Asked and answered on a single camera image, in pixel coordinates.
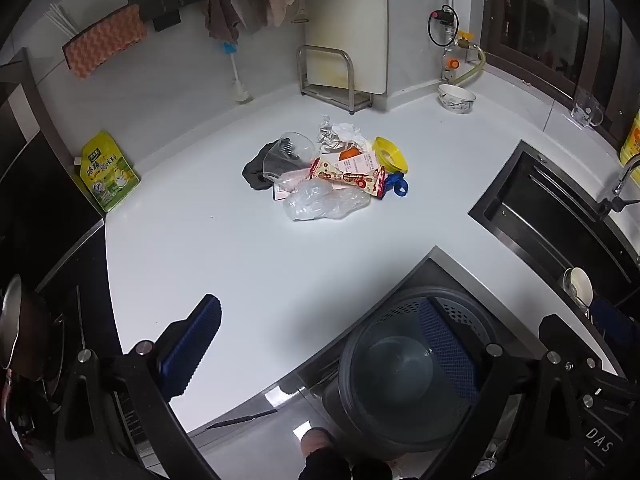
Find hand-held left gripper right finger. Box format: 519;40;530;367
415;298;586;480

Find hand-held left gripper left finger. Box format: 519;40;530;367
55;294;222;480

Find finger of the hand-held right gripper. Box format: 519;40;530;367
539;313;617;377

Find grey perforated plastic basket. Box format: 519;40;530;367
322;287;506;453

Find blue plastic piece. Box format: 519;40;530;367
385;171;411;198

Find dark grey cloth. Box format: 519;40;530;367
242;142;301;192

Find clear plastic bag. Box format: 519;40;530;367
282;180;372;222

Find yellow plastic funnel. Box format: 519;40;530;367
372;136;410;175

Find red and cream snack wrapper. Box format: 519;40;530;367
307;155;388;201

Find pale pink paper box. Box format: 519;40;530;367
271;151;382;202

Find clear plastic cup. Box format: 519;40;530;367
262;131;317;181

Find white tissue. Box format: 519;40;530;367
332;122;373;152

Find white bowl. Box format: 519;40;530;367
562;266;594;308

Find black kitchen sink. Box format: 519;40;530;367
467;139;640;331

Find steel pan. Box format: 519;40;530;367
0;274;51;376

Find green and yellow pouch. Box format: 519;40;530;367
75;131;142;213

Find yellow oil bottle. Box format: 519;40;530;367
619;107;640;166

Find clear glass mug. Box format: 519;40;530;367
571;87;606;130

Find patterned ceramic bowl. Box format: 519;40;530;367
438;83;477;115

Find white bottle brush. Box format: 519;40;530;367
220;40;255;105

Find steel board rack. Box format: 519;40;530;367
296;45;373;112

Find orange wavy sponge cloth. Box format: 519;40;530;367
61;4;148;80

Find black hook box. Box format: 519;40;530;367
152;10;182;32

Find white cutting board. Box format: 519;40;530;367
305;0;388;96

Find white straws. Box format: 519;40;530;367
47;2;81;36

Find yellow gas hose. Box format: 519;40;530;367
452;46;487;92

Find dark window frame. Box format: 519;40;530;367
482;0;640;156

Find black cable loop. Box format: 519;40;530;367
427;6;458;46

